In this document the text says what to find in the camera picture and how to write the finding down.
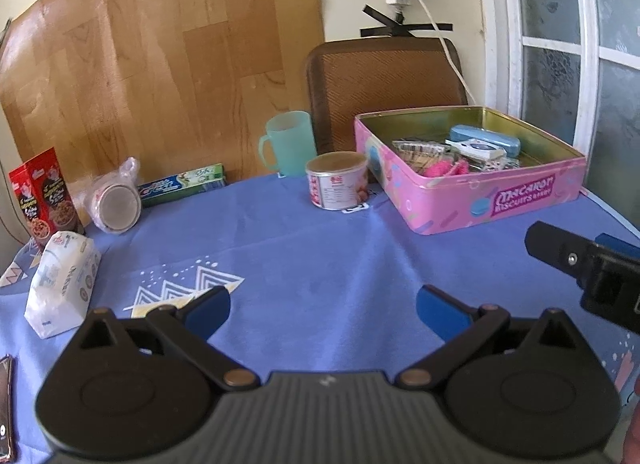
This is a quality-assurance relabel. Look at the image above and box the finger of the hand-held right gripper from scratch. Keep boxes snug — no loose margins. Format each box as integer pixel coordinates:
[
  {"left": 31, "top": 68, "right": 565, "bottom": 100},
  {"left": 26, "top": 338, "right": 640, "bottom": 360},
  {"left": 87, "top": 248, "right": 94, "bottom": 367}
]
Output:
[
  {"left": 594, "top": 232, "right": 640, "bottom": 263},
  {"left": 524, "top": 221, "right": 597, "bottom": 289}
]

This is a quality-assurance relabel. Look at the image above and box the pink biscuit tin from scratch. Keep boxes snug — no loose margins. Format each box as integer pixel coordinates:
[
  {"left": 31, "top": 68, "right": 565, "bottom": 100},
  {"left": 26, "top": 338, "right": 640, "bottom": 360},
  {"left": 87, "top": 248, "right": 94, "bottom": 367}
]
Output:
[{"left": 354, "top": 106, "right": 587, "bottom": 235}]

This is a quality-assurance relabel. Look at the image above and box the pink scrunchie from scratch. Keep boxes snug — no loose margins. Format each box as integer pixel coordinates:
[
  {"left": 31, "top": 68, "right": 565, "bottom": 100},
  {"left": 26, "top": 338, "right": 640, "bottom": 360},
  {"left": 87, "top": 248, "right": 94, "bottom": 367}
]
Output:
[{"left": 424, "top": 159, "right": 472, "bottom": 178}]

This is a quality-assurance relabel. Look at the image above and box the black tape cross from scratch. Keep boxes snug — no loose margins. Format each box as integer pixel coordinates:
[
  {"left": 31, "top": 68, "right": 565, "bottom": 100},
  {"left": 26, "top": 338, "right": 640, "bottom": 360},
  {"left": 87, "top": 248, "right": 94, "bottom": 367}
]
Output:
[{"left": 360, "top": 4, "right": 454, "bottom": 39}]

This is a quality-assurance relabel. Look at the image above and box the green plastic mug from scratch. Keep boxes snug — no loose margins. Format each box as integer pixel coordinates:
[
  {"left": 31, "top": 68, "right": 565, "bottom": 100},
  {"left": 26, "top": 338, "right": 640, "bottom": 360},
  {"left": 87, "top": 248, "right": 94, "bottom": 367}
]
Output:
[{"left": 258, "top": 111, "right": 319, "bottom": 177}]

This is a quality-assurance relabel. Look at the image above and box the small white blue pack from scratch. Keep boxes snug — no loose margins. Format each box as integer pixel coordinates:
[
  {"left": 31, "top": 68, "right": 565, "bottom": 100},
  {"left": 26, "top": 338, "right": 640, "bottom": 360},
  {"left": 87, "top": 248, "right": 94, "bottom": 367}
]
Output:
[{"left": 444, "top": 139, "right": 507, "bottom": 163}]

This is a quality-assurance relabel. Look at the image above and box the person's right hand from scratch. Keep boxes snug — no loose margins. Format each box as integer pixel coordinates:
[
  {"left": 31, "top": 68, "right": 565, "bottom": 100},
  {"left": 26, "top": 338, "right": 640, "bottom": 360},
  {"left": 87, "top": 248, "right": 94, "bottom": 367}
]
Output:
[{"left": 630, "top": 376, "right": 640, "bottom": 447}]

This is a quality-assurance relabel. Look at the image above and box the green blue toothpaste box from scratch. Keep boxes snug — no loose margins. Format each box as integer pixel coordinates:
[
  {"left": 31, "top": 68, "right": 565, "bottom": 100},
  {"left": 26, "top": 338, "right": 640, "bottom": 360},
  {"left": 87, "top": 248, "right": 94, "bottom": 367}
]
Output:
[{"left": 137, "top": 163, "right": 227, "bottom": 208}]

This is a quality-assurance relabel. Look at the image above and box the wood pattern board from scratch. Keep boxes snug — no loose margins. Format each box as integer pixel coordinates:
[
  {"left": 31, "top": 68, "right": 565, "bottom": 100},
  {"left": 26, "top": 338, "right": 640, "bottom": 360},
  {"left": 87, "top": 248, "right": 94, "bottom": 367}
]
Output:
[{"left": 0, "top": 0, "right": 327, "bottom": 255}]

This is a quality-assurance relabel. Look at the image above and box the large white tissue pack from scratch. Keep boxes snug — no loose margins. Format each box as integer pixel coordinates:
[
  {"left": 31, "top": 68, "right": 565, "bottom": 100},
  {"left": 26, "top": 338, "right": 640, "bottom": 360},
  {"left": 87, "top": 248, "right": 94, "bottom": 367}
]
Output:
[{"left": 24, "top": 231, "right": 102, "bottom": 339}]

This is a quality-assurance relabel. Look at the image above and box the white can with peach label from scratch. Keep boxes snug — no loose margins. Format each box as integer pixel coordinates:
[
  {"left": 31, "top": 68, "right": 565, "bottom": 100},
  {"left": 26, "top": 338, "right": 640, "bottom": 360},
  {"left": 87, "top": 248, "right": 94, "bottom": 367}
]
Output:
[{"left": 305, "top": 152, "right": 371, "bottom": 212}]

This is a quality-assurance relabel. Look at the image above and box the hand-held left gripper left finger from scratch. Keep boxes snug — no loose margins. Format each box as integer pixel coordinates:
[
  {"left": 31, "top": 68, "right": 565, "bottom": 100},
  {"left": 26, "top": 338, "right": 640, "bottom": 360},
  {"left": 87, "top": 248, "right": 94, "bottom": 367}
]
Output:
[{"left": 75, "top": 286, "right": 262, "bottom": 392}]

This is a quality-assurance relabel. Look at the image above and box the blue oblong case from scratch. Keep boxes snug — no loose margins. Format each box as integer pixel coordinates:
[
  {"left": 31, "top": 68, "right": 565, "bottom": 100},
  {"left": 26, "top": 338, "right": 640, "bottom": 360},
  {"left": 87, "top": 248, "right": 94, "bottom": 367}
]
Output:
[{"left": 449, "top": 125, "right": 522, "bottom": 157}]

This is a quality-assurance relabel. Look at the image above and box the blue printed tablecloth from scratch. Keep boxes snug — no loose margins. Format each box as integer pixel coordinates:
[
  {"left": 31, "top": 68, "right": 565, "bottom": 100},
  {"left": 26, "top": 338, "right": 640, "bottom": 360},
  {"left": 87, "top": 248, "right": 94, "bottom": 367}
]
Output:
[{"left": 0, "top": 171, "right": 640, "bottom": 464}]

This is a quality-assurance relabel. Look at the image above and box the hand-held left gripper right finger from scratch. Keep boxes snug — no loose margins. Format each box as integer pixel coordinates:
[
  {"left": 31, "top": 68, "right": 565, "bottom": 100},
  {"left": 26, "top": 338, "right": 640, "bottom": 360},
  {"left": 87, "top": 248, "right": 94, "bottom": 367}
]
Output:
[{"left": 396, "top": 285, "right": 583, "bottom": 391}]

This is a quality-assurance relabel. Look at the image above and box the dark brown wrapped bar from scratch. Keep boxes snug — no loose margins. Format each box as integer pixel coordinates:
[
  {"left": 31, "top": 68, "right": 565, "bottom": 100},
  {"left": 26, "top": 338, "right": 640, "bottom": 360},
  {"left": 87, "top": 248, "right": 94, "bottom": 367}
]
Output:
[{"left": 0, "top": 355, "right": 18, "bottom": 462}]

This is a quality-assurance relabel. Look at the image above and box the red cereal box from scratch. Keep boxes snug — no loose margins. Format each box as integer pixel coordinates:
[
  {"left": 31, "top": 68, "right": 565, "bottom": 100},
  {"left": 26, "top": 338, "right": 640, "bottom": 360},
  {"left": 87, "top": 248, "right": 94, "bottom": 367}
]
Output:
[{"left": 8, "top": 146, "right": 87, "bottom": 253}]

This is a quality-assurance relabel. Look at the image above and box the bag of hairpins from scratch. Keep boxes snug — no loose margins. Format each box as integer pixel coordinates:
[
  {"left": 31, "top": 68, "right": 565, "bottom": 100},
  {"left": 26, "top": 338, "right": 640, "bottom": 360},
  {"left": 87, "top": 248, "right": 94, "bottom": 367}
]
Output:
[{"left": 391, "top": 139, "right": 453, "bottom": 171}]

